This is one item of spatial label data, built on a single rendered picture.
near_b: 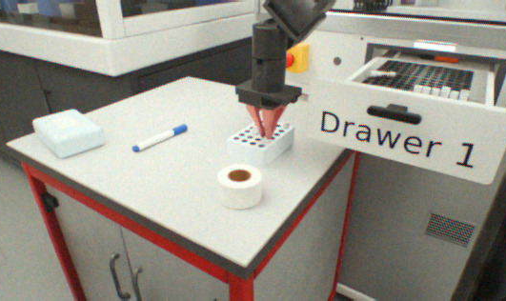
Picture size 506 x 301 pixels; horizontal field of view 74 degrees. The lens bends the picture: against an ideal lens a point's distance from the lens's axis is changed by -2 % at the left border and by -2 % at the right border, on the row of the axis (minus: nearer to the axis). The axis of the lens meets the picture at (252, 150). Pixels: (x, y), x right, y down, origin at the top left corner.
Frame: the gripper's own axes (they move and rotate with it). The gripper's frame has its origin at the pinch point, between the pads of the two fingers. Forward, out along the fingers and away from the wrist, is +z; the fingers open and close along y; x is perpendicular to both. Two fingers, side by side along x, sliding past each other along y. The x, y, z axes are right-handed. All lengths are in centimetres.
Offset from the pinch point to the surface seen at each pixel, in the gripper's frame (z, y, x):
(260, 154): 2.4, -0.9, 3.6
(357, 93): -10.5, -15.0, -2.0
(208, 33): -3, 59, -55
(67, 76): 11, 98, -17
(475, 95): -2.6, -31.5, -37.3
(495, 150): -6.5, -34.8, -2.1
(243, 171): 1.4, -2.3, 11.3
